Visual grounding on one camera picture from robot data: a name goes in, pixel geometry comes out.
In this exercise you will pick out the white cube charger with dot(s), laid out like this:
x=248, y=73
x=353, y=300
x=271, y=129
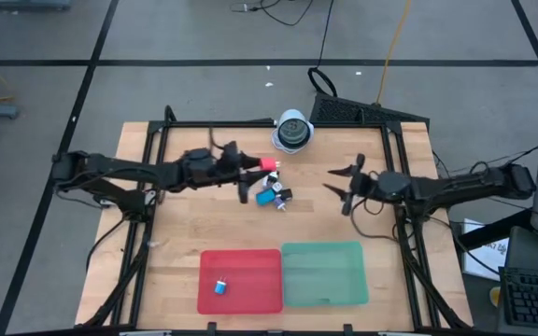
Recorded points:
x=277, y=187

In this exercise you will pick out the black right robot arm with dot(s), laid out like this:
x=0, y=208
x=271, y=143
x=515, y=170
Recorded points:
x=460, y=189

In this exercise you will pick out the purple wall charger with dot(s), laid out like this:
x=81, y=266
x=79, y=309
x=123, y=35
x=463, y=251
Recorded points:
x=278, y=203

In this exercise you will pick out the pink wall charger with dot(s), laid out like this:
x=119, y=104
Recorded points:
x=268, y=164

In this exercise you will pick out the black charger white label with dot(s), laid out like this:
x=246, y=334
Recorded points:
x=273, y=177

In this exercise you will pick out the blue wall charger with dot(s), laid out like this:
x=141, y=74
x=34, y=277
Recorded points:
x=220, y=288

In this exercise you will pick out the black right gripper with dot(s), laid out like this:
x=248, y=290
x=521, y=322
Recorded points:
x=362, y=184

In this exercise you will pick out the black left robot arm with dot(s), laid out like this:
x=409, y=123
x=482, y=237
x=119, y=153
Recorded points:
x=124, y=165

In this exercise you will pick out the teal framed small device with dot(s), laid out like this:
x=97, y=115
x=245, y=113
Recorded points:
x=265, y=198

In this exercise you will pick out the open laptop black keyboard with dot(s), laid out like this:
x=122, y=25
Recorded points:
x=537, y=298

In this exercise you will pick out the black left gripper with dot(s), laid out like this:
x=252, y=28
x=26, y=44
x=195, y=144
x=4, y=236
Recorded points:
x=231, y=170

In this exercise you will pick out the yellow round object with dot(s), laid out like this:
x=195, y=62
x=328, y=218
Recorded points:
x=495, y=296

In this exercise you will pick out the black perforated metal box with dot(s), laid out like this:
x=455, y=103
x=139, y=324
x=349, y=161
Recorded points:
x=367, y=112

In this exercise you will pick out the black camera clamp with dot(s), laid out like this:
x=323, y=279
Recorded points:
x=212, y=327
x=348, y=328

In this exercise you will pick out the white paper sheet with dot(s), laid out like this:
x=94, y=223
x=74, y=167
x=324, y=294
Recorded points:
x=484, y=261

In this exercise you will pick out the black stand bar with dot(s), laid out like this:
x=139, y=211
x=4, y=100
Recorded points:
x=493, y=231

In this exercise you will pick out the white cylindrical spotlight lamp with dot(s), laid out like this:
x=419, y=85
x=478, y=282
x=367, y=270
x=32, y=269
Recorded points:
x=293, y=130

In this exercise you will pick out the green translucent plastic bin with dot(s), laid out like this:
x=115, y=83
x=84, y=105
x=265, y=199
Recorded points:
x=325, y=280

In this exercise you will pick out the black aluminium table frame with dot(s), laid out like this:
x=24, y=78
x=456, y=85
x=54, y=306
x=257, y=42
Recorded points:
x=227, y=124

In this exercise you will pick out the silver aluminium extrusion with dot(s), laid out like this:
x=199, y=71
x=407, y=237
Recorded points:
x=404, y=333
x=145, y=333

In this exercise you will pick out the red translucent plastic bin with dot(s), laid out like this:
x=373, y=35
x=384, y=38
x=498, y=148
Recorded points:
x=250, y=289

